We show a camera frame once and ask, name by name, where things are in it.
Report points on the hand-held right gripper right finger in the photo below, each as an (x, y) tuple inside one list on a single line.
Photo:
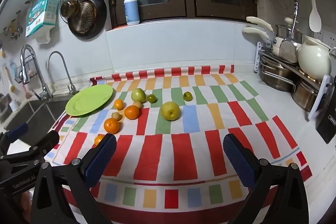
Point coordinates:
[(240, 161)]

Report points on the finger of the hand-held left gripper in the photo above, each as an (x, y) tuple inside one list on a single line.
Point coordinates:
[(17, 132), (44, 141)]

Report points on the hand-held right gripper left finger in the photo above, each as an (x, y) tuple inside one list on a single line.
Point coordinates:
[(101, 158)]

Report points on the orange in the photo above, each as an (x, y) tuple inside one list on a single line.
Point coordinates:
[(98, 140), (111, 125), (118, 104), (131, 112)]

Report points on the brown kiwi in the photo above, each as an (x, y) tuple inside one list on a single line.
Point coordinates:
[(137, 105), (116, 116)]

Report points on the green plate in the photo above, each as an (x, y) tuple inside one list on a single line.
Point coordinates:
[(89, 100)]

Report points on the yellow pear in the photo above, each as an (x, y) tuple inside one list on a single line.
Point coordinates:
[(170, 111)]

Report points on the steel sink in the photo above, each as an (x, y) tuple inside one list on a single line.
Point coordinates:
[(31, 111)]

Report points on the colourful checked tablecloth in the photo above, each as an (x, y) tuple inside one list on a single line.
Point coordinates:
[(183, 150)]

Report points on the tall steel pull-down faucet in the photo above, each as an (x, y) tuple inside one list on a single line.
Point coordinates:
[(26, 66)]

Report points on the green pear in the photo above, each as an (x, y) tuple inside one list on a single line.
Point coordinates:
[(138, 95)]

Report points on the small green citrus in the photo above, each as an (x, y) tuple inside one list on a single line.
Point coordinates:
[(151, 98), (187, 96)]

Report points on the thin steel gooseneck faucet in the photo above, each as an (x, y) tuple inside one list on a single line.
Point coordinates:
[(61, 56)]

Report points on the deep steel pot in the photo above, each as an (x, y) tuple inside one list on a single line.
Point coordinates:
[(304, 98)]

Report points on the wide steel pot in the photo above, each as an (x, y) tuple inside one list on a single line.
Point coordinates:
[(275, 75)]

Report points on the black box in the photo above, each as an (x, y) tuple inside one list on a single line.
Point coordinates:
[(326, 127)]

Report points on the white dish rack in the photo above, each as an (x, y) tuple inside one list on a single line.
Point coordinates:
[(319, 106)]

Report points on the green white bag packet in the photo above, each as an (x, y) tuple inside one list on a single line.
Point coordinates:
[(42, 14)]

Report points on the cream ceramic pitcher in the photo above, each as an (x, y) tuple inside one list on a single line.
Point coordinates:
[(313, 58)]

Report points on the black frying pan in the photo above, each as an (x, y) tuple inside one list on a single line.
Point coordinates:
[(98, 24)]

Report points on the white pump soap bottle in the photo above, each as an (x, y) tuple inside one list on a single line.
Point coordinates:
[(131, 11)]

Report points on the white rice spoon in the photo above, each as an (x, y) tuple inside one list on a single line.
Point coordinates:
[(315, 19)]

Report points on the hanging metal utensil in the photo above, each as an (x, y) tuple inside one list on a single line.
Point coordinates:
[(295, 8)]

